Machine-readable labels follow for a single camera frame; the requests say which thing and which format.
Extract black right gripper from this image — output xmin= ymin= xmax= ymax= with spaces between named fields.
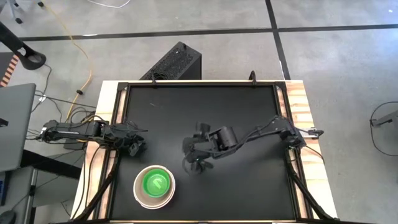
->
xmin=182 ymin=132 xmax=219 ymax=175

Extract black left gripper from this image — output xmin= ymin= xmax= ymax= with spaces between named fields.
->
xmin=118 ymin=123 xmax=147 ymax=157

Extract green plastic bowl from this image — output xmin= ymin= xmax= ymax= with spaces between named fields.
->
xmin=142 ymin=169 xmax=172 ymax=198

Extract large cream bowl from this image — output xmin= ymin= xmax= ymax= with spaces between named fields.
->
xmin=132 ymin=164 xmax=177 ymax=210

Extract black table mat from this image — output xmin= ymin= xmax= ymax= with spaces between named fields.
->
xmin=110 ymin=85 xmax=296 ymax=220

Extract black computer tower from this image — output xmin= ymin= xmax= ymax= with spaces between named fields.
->
xmin=139 ymin=41 xmax=202 ymax=81

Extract grey desk surface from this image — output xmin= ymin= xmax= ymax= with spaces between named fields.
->
xmin=0 ymin=83 xmax=37 ymax=173

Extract black curved stand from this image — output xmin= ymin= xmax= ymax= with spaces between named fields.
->
xmin=0 ymin=21 xmax=47 ymax=71

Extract black computer mouse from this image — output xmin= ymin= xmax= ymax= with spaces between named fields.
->
xmin=0 ymin=210 xmax=17 ymax=224

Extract orange black striped panel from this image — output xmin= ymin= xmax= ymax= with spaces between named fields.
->
xmin=0 ymin=52 xmax=20 ymax=88

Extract office chair base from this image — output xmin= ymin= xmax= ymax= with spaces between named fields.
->
xmin=0 ymin=0 xmax=45 ymax=25

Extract grey stand foot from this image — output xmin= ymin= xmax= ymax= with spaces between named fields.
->
xmin=370 ymin=110 xmax=398 ymax=128

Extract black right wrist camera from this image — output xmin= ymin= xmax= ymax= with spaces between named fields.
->
xmin=195 ymin=122 xmax=211 ymax=137

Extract black floor cable bundle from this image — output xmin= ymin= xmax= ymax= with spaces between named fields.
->
xmin=26 ymin=63 xmax=98 ymax=141

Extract yellow floor cable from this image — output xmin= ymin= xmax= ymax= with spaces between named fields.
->
xmin=46 ymin=0 xmax=94 ymax=124

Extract black metal table frame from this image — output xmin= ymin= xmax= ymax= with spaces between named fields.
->
xmin=73 ymin=70 xmax=338 ymax=223

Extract white floor cable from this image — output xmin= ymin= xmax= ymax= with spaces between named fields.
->
xmin=86 ymin=0 xmax=132 ymax=9

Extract black looped floor cable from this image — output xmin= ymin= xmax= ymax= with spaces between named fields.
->
xmin=369 ymin=101 xmax=398 ymax=157

